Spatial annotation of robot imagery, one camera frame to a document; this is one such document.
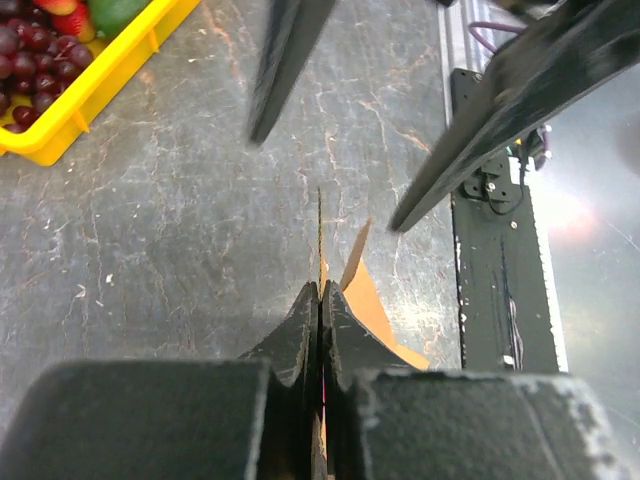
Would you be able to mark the purple grape bunch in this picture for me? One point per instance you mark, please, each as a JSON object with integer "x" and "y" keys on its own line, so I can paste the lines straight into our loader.
{"x": 38, "y": 64}

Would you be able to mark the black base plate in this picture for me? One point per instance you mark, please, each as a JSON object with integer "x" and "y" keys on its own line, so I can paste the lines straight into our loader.
{"x": 479, "y": 206}

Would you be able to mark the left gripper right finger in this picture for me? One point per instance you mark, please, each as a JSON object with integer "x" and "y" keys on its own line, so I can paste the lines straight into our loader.
{"x": 348, "y": 348}

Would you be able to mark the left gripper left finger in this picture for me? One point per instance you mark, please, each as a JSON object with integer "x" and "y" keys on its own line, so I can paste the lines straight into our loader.
{"x": 289, "y": 442}

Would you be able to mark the red strawberry cluster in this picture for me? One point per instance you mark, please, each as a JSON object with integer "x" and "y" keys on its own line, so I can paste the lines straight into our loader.
{"x": 69, "y": 17}

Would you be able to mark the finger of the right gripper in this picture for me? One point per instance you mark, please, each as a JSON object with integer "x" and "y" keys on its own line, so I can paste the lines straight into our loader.
{"x": 551, "y": 64}
{"x": 292, "y": 31}

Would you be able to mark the yellow plastic tray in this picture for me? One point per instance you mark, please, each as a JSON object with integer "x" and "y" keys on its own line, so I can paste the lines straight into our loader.
{"x": 115, "y": 64}

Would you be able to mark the brown cardboard box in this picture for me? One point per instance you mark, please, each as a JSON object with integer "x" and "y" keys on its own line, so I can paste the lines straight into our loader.
{"x": 363, "y": 299}

